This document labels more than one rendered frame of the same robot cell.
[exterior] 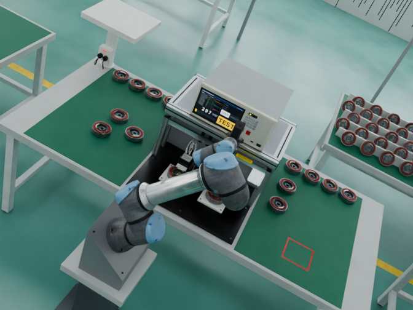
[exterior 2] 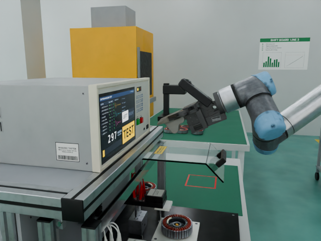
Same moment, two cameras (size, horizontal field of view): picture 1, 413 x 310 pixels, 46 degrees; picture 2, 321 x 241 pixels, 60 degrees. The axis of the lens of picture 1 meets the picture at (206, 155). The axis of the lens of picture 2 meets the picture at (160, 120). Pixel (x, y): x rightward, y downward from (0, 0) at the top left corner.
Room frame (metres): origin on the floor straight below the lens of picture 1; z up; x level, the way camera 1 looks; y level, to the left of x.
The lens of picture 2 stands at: (1.92, 0.77, 1.36)
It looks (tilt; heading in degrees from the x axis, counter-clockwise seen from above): 11 degrees down; 276
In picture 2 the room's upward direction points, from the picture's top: straight up
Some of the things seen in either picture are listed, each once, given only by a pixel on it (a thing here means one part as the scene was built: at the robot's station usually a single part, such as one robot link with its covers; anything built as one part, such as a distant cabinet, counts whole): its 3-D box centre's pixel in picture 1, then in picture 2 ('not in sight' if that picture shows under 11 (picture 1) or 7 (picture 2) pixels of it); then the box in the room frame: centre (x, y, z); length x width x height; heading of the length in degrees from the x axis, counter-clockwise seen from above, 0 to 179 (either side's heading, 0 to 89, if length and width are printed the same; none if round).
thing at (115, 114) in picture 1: (118, 115); not in sight; (2.30, 0.58, 0.77); 0.11 x 0.11 x 0.04
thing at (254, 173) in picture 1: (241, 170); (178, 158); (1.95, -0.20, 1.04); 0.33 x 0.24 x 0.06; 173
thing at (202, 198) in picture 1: (214, 198); (176, 232); (1.95, -0.14, 0.78); 0.15 x 0.15 x 0.01; 83
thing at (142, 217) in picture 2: not in sight; (138, 221); (2.10, -0.15, 0.80); 0.07 x 0.05 x 0.06; 83
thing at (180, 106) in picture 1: (233, 118); (73, 151); (2.29, -0.06, 1.09); 0.68 x 0.44 x 0.05; 83
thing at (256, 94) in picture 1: (243, 101); (72, 112); (2.29, -0.07, 1.22); 0.44 x 0.39 x 0.20; 83
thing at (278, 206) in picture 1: (278, 205); (145, 188); (2.13, -0.50, 0.77); 0.11 x 0.11 x 0.04
